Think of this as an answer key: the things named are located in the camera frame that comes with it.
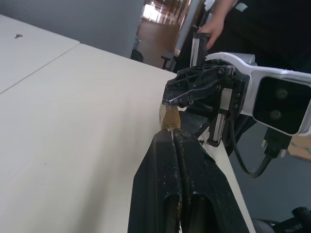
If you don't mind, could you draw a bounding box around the aluminium profile post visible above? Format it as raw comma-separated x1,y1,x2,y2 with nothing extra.
190,32,210,67

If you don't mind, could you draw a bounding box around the person in black clothes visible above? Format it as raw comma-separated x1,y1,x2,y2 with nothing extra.
181,0,311,74

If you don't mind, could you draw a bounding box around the dark rounded machine part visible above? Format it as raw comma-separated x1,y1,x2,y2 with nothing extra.
252,206,311,233

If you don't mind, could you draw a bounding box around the black robot wrist cable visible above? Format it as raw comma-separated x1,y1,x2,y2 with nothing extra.
228,116,290,179

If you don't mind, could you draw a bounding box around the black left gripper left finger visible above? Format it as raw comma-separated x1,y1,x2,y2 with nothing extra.
127,129,182,233

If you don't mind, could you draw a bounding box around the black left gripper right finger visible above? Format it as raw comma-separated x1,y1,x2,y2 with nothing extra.
173,129,251,233

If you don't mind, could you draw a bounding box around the brown cylindrical object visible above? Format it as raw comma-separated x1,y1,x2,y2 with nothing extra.
158,101,182,132

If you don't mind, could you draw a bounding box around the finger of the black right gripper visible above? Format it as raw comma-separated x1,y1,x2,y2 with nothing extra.
178,98,221,140
162,61,235,108

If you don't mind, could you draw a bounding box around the brown cardboard box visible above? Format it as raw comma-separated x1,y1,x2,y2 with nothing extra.
288,134,311,161

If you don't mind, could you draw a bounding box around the person's bare hand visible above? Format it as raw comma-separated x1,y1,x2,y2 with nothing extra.
201,14,225,50

